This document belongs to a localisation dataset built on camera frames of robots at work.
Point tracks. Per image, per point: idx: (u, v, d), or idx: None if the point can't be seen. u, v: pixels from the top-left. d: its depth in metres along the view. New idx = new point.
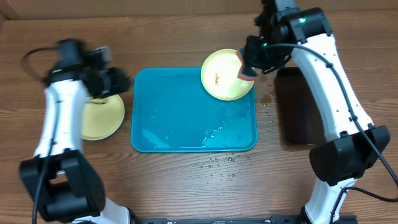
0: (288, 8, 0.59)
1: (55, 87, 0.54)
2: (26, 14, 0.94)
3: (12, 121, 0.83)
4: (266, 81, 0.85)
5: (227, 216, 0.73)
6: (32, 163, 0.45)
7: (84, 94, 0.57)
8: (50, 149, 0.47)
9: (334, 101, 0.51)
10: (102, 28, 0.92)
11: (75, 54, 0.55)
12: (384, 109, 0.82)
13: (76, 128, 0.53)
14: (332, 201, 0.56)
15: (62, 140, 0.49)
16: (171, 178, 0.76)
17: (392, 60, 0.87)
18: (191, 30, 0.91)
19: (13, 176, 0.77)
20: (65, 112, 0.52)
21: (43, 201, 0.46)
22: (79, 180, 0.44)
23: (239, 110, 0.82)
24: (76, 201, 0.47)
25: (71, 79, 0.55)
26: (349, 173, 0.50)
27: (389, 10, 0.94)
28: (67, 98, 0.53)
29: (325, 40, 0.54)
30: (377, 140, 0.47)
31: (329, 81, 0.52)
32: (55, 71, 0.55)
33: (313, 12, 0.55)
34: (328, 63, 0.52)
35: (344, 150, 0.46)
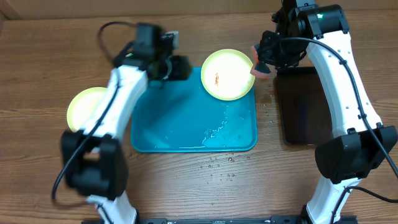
0: (306, 4, 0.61)
1: (121, 68, 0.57)
2: (26, 14, 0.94)
3: (12, 121, 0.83)
4: (266, 81, 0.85)
5: (227, 217, 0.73)
6: (74, 134, 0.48)
7: (143, 84, 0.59)
8: (94, 129, 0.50)
9: (344, 99, 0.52)
10: (102, 28, 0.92)
11: (151, 42, 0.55)
12: (384, 109, 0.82)
13: (125, 116, 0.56)
14: (334, 200, 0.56)
15: (108, 124, 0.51)
16: (171, 178, 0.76)
17: (392, 60, 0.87)
18: (191, 31, 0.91)
19: (13, 176, 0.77)
20: (120, 98, 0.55)
21: (71, 170, 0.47)
22: (109, 161, 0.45)
23: (240, 109, 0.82)
24: (97, 182, 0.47)
25: (138, 68, 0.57)
26: (352, 173, 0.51)
27: (390, 10, 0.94)
28: (127, 84, 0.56)
29: (340, 37, 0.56)
30: (384, 140, 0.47)
31: (340, 78, 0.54)
32: (127, 56, 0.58)
33: (331, 9, 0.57)
34: (341, 60, 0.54)
35: (352, 146, 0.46)
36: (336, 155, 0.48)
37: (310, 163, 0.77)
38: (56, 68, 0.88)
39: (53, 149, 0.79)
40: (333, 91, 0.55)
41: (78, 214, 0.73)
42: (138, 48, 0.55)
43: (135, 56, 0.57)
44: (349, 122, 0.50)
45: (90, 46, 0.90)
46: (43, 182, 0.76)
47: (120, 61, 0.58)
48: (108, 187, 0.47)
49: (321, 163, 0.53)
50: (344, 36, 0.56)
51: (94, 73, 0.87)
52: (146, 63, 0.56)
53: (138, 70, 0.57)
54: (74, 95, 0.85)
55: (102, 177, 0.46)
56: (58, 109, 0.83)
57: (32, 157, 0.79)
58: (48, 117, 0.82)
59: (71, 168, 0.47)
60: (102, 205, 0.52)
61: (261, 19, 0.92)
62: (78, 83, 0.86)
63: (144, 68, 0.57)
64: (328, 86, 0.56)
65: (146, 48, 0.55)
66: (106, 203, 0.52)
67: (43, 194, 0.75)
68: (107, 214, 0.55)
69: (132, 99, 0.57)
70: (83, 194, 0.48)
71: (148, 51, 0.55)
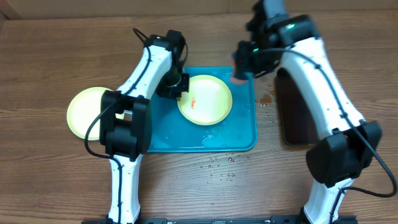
0: (277, 15, 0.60)
1: (152, 46, 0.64)
2: (26, 14, 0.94)
3: (12, 121, 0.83)
4: (266, 81, 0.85)
5: (227, 216, 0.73)
6: (113, 93, 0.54)
7: (168, 65, 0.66)
8: (130, 91, 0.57)
9: (325, 101, 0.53)
10: (102, 28, 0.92)
11: (178, 37, 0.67)
12: (384, 109, 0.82)
13: (152, 87, 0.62)
14: (331, 201, 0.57)
15: (141, 89, 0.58)
16: (171, 178, 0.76)
17: (392, 60, 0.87)
18: (191, 30, 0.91)
19: (13, 176, 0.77)
20: (150, 70, 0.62)
21: (107, 126, 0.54)
22: (140, 118, 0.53)
23: (240, 109, 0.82)
24: (129, 135, 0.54)
25: (166, 48, 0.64)
26: (346, 173, 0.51)
27: (389, 10, 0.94)
28: (157, 60, 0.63)
29: (312, 44, 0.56)
30: (368, 137, 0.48)
31: (318, 82, 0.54)
32: (157, 38, 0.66)
33: (300, 18, 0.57)
34: (316, 65, 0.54)
35: (337, 146, 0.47)
36: (325, 156, 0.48)
37: None
38: (56, 68, 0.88)
39: (53, 149, 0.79)
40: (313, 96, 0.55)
41: (78, 214, 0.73)
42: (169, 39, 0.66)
43: (163, 40, 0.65)
44: (333, 123, 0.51)
45: (90, 46, 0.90)
46: (43, 182, 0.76)
47: (150, 42, 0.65)
48: (136, 142, 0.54)
49: (315, 169, 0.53)
50: (314, 41, 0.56)
51: (94, 73, 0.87)
52: (172, 45, 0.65)
53: (166, 50, 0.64)
54: (74, 94, 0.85)
55: (134, 132, 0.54)
56: (58, 109, 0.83)
57: (32, 156, 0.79)
58: (48, 117, 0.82)
59: (106, 120, 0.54)
60: (122, 166, 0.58)
61: None
62: (78, 83, 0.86)
63: (170, 49, 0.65)
64: (308, 92, 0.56)
65: (173, 40, 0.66)
66: (125, 166, 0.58)
67: (43, 193, 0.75)
68: (122, 182, 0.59)
69: (158, 74, 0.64)
70: (112, 147, 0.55)
71: (174, 38, 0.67)
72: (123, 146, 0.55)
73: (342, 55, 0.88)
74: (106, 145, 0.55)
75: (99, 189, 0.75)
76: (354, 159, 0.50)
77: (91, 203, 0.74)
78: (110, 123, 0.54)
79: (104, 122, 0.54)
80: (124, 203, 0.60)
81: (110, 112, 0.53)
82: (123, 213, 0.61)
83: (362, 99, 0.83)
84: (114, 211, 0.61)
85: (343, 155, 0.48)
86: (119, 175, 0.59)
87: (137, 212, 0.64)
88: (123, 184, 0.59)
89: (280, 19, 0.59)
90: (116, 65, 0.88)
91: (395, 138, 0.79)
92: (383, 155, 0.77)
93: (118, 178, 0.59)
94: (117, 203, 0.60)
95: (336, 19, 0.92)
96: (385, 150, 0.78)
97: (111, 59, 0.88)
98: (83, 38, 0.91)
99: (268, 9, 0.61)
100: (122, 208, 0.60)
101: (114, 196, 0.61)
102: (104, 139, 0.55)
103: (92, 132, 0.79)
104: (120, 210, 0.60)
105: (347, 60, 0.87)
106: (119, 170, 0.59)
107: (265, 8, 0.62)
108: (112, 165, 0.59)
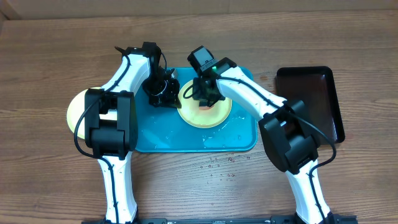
0: (208, 61, 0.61)
1: (130, 55, 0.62)
2: (26, 14, 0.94)
3: (12, 121, 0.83)
4: (266, 81, 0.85)
5: (227, 217, 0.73)
6: (96, 91, 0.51)
7: (148, 70, 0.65)
8: (112, 88, 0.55)
9: (252, 98, 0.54)
10: (102, 28, 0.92)
11: (155, 46, 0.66)
12: (384, 109, 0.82)
13: (134, 88, 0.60)
14: (310, 191, 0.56)
15: (123, 86, 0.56)
16: (171, 178, 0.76)
17: (392, 61, 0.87)
18: (191, 30, 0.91)
19: (13, 176, 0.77)
20: (131, 72, 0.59)
21: (92, 124, 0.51)
22: (127, 113, 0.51)
23: (240, 109, 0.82)
24: (115, 133, 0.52)
25: (144, 55, 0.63)
26: (300, 155, 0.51)
27: (389, 10, 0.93)
28: (135, 65, 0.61)
29: (231, 71, 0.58)
30: (295, 111, 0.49)
31: (244, 89, 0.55)
32: (134, 48, 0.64)
33: (222, 63, 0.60)
34: (238, 80, 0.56)
35: (271, 126, 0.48)
36: (268, 140, 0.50)
37: None
38: (56, 68, 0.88)
39: (53, 149, 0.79)
40: (244, 101, 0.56)
41: (78, 214, 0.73)
42: (149, 46, 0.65)
43: (140, 50, 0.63)
44: (262, 111, 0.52)
45: (90, 46, 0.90)
46: (44, 182, 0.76)
47: (128, 52, 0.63)
48: (123, 140, 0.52)
49: (273, 160, 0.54)
50: (234, 70, 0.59)
51: (94, 73, 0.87)
52: (150, 53, 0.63)
53: (144, 56, 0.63)
54: (74, 94, 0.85)
55: (120, 128, 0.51)
56: (58, 109, 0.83)
57: (32, 156, 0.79)
58: (48, 117, 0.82)
59: (91, 119, 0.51)
60: (112, 166, 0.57)
61: (261, 19, 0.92)
62: (77, 83, 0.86)
63: (149, 56, 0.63)
64: (242, 102, 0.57)
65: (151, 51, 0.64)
66: (115, 165, 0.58)
67: (43, 193, 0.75)
68: (114, 182, 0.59)
69: (137, 79, 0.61)
70: (100, 147, 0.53)
71: (150, 47, 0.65)
72: (111, 146, 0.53)
73: (342, 55, 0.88)
74: (93, 147, 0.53)
75: (99, 189, 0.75)
76: (300, 137, 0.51)
77: (91, 203, 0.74)
78: (95, 121, 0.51)
79: (89, 121, 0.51)
80: (120, 203, 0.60)
81: (94, 110, 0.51)
82: (120, 212, 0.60)
83: (361, 99, 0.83)
84: (110, 212, 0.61)
85: (282, 135, 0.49)
86: (110, 175, 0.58)
87: (134, 210, 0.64)
88: (115, 184, 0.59)
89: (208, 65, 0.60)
90: (116, 65, 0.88)
91: (395, 137, 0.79)
92: (382, 155, 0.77)
93: (110, 178, 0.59)
94: (113, 203, 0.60)
95: (337, 19, 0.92)
96: (385, 150, 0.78)
97: (111, 59, 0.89)
98: (83, 38, 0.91)
99: (197, 56, 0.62)
100: (118, 208, 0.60)
101: (109, 197, 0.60)
102: (90, 140, 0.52)
103: (80, 129, 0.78)
104: (117, 210, 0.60)
105: (347, 60, 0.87)
106: (110, 170, 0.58)
107: (194, 56, 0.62)
108: (102, 165, 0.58)
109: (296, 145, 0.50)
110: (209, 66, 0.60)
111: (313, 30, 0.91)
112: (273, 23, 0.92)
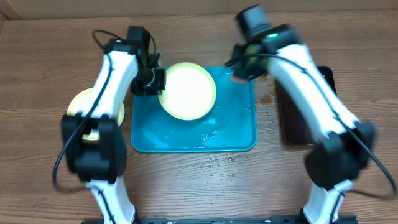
0: (260, 25, 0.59)
1: (113, 53, 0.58)
2: (25, 14, 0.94)
3: (12, 121, 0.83)
4: (266, 81, 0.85)
5: (227, 217, 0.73)
6: (72, 117, 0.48)
7: (136, 68, 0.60)
8: (92, 110, 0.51)
9: (316, 100, 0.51)
10: (102, 28, 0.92)
11: (142, 36, 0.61)
12: (384, 109, 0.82)
13: (120, 98, 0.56)
14: (331, 204, 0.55)
15: (104, 105, 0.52)
16: (171, 178, 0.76)
17: (392, 60, 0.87)
18: (191, 30, 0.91)
19: (13, 176, 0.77)
20: (114, 81, 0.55)
21: (73, 154, 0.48)
22: (109, 141, 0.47)
23: (240, 109, 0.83)
24: (99, 162, 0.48)
25: (129, 52, 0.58)
26: (347, 176, 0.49)
27: (390, 10, 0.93)
28: (119, 67, 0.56)
29: (296, 51, 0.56)
30: (364, 138, 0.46)
31: (305, 83, 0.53)
32: (117, 41, 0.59)
33: (282, 28, 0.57)
34: (303, 68, 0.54)
35: (334, 147, 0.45)
36: (323, 159, 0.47)
37: None
38: (56, 68, 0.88)
39: (53, 149, 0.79)
40: (302, 99, 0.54)
41: (78, 214, 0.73)
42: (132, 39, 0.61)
43: (124, 43, 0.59)
44: (328, 126, 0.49)
45: (90, 46, 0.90)
46: (44, 182, 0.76)
47: (111, 46, 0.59)
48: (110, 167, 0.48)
49: (314, 175, 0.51)
50: (297, 47, 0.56)
51: (94, 73, 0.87)
52: (136, 46, 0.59)
53: (130, 51, 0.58)
54: (74, 94, 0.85)
55: (104, 157, 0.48)
56: (58, 109, 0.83)
57: (32, 156, 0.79)
58: (48, 117, 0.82)
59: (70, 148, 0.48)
60: (102, 190, 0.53)
61: None
62: (78, 83, 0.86)
63: (135, 50, 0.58)
64: (295, 93, 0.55)
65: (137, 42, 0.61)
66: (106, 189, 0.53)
67: (43, 193, 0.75)
68: (107, 202, 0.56)
69: (124, 85, 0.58)
70: (85, 175, 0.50)
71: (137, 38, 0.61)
72: (96, 174, 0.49)
73: (342, 55, 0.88)
74: (78, 175, 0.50)
75: None
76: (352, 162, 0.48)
77: (91, 203, 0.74)
78: (76, 150, 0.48)
79: (69, 151, 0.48)
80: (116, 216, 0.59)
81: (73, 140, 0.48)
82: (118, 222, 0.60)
83: (361, 99, 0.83)
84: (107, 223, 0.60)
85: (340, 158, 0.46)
86: (102, 198, 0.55)
87: (134, 211, 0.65)
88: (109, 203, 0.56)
89: (262, 30, 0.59)
90: None
91: (395, 137, 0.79)
92: (382, 155, 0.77)
93: (102, 200, 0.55)
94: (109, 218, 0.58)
95: (336, 19, 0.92)
96: (385, 149, 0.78)
97: None
98: (83, 38, 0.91)
99: (250, 18, 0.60)
100: (115, 219, 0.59)
101: (104, 212, 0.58)
102: (73, 169, 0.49)
103: None
104: (115, 221, 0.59)
105: (347, 60, 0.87)
106: (100, 195, 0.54)
107: (245, 17, 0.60)
108: (91, 190, 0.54)
109: (346, 170, 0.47)
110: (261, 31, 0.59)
111: (313, 30, 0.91)
112: (273, 23, 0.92)
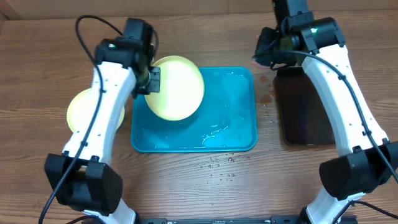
0: (300, 13, 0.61)
1: (104, 66, 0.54)
2: (26, 14, 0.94)
3: (12, 121, 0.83)
4: (267, 81, 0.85)
5: (227, 217, 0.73)
6: (59, 160, 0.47)
7: (132, 81, 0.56)
8: (80, 150, 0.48)
9: (348, 114, 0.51)
10: (102, 28, 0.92)
11: (140, 35, 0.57)
12: (384, 109, 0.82)
13: (114, 121, 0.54)
14: (336, 210, 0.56)
15: (94, 144, 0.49)
16: (171, 178, 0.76)
17: (392, 60, 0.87)
18: (191, 30, 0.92)
19: (13, 176, 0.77)
20: (106, 106, 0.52)
21: (63, 193, 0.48)
22: (99, 188, 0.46)
23: (240, 109, 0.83)
24: (90, 202, 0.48)
25: (123, 66, 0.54)
26: (360, 190, 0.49)
27: (390, 10, 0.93)
28: (111, 89, 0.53)
29: (336, 51, 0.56)
30: (391, 158, 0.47)
31: (338, 90, 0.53)
32: (111, 46, 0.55)
33: (324, 22, 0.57)
34: (341, 75, 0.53)
35: (358, 164, 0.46)
36: (342, 174, 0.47)
37: (310, 163, 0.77)
38: (56, 68, 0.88)
39: (53, 149, 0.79)
40: (333, 107, 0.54)
41: (78, 214, 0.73)
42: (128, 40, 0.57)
43: (119, 49, 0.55)
44: (356, 140, 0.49)
45: (90, 46, 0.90)
46: (44, 182, 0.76)
47: (102, 55, 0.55)
48: (102, 205, 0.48)
49: (328, 183, 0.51)
50: (339, 48, 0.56)
51: None
52: (134, 53, 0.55)
53: (126, 60, 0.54)
54: (74, 94, 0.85)
55: (94, 198, 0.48)
56: (58, 109, 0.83)
57: (32, 156, 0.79)
58: (48, 117, 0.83)
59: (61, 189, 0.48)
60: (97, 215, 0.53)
61: (261, 19, 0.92)
62: (78, 83, 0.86)
63: (133, 58, 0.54)
64: (326, 96, 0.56)
65: (135, 40, 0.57)
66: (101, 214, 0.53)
67: (43, 193, 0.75)
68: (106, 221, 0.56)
69: (118, 105, 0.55)
70: (79, 208, 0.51)
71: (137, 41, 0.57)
72: (89, 208, 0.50)
73: None
74: (73, 208, 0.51)
75: None
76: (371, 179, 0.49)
77: None
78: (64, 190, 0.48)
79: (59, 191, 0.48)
80: None
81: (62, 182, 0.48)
82: None
83: None
84: None
85: (361, 175, 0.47)
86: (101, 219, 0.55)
87: (134, 215, 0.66)
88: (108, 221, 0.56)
89: (302, 18, 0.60)
90: None
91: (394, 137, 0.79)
92: None
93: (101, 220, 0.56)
94: None
95: (336, 19, 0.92)
96: None
97: None
98: (83, 38, 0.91)
99: (291, 6, 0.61)
100: None
101: None
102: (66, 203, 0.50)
103: None
104: None
105: None
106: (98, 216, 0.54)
107: (287, 4, 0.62)
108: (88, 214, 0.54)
109: (364, 186, 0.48)
110: (301, 20, 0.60)
111: None
112: (273, 23, 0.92)
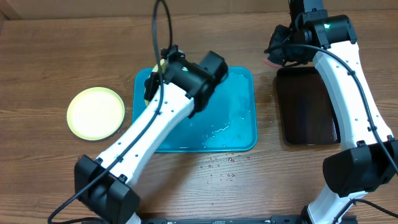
0: (314, 10, 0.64)
1: (168, 88, 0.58)
2: (26, 14, 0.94)
3: (12, 121, 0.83)
4: (266, 81, 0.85)
5: (227, 217, 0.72)
6: (92, 163, 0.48)
7: (186, 111, 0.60)
8: (114, 163, 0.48)
9: (356, 109, 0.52)
10: (102, 28, 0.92)
11: (214, 70, 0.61)
12: (384, 109, 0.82)
13: (155, 145, 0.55)
14: (337, 209, 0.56)
15: (129, 162, 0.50)
16: (171, 178, 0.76)
17: (392, 60, 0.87)
18: (191, 30, 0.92)
19: (13, 176, 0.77)
20: (155, 129, 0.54)
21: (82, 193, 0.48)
22: (116, 204, 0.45)
23: (240, 109, 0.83)
24: (103, 210, 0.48)
25: (188, 96, 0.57)
26: (361, 188, 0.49)
27: (390, 10, 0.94)
28: (166, 113, 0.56)
29: (349, 47, 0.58)
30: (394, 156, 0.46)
31: (347, 85, 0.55)
32: (183, 69, 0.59)
33: (339, 19, 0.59)
34: (350, 71, 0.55)
35: (360, 160, 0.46)
36: (346, 170, 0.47)
37: (310, 163, 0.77)
38: (56, 68, 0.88)
39: (53, 149, 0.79)
40: (342, 104, 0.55)
41: (78, 214, 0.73)
42: (203, 69, 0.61)
43: (189, 74, 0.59)
44: (360, 134, 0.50)
45: (90, 46, 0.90)
46: (44, 182, 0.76)
47: (174, 76, 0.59)
48: (112, 219, 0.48)
49: (331, 178, 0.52)
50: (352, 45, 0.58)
51: (94, 73, 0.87)
52: (201, 84, 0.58)
53: (193, 89, 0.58)
54: (74, 94, 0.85)
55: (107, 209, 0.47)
56: (58, 109, 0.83)
57: (32, 156, 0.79)
58: (49, 117, 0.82)
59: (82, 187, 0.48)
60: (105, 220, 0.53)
61: (261, 19, 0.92)
62: (78, 83, 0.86)
63: (199, 88, 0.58)
64: (335, 93, 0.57)
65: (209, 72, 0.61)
66: None
67: (43, 193, 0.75)
68: None
69: (165, 130, 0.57)
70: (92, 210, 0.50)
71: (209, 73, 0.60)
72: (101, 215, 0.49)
73: None
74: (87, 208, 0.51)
75: None
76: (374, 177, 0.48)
77: None
78: (83, 193, 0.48)
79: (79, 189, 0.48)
80: None
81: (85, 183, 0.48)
82: None
83: None
84: None
85: (364, 172, 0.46)
86: None
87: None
88: None
89: (316, 15, 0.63)
90: (116, 65, 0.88)
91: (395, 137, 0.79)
92: None
93: None
94: None
95: None
96: None
97: (111, 59, 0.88)
98: (83, 38, 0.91)
99: (306, 4, 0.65)
100: None
101: None
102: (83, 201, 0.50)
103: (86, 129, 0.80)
104: None
105: None
106: None
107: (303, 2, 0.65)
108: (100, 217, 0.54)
109: (365, 183, 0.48)
110: (315, 16, 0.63)
111: None
112: (273, 22, 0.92)
